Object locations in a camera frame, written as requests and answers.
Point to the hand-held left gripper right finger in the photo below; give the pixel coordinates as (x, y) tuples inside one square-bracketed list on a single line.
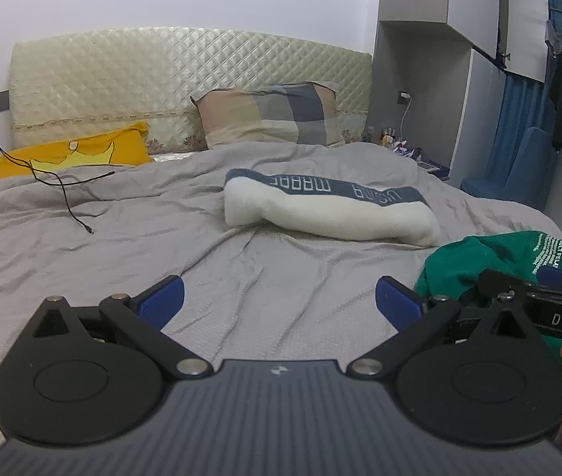
[(397, 302)]

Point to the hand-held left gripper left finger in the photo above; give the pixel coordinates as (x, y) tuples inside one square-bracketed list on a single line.
[(162, 300)]

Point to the green shirt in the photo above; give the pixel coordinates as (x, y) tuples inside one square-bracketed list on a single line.
[(459, 263)]

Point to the white and navy towel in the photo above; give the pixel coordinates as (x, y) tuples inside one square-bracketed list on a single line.
[(335, 213)]

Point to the grey bed cover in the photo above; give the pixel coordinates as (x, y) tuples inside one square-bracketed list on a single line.
[(162, 218)]

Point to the blue nightstand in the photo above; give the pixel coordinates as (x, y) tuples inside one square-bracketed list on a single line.
[(432, 166)]

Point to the small bottles on nightstand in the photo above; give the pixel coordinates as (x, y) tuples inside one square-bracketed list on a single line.
[(390, 139)]

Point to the yellow pillow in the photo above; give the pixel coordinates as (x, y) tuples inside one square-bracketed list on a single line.
[(53, 156)]

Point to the plaid pillow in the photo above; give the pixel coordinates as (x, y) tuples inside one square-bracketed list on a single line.
[(271, 114)]

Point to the cream quilted headboard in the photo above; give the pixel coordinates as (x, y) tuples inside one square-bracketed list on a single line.
[(137, 69)]

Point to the grey wardrobe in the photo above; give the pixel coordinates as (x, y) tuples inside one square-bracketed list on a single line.
[(425, 59)]

